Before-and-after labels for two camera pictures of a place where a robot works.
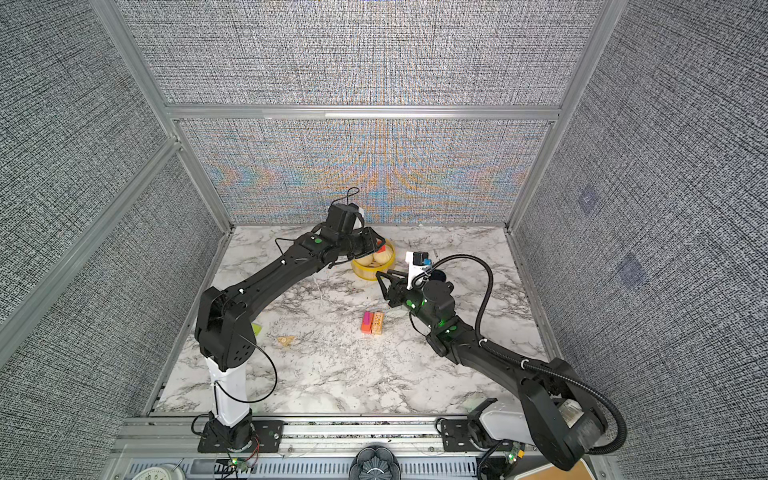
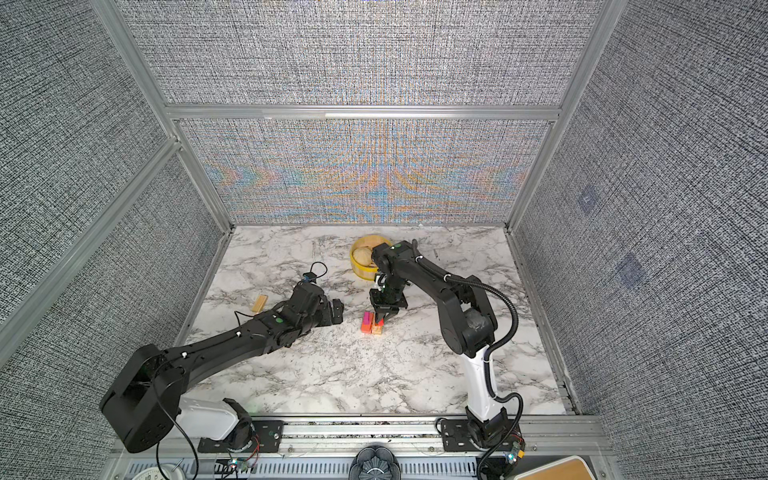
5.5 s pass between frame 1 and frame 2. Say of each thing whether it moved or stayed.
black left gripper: moved
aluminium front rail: stayed
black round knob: stayed
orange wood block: stayed
